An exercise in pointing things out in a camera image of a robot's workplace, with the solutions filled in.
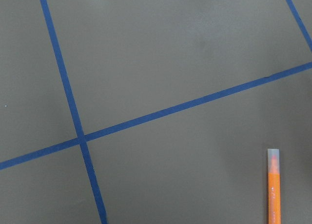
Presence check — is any orange highlighter pen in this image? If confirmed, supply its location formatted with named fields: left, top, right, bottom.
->
left=267, top=149, right=281, bottom=224

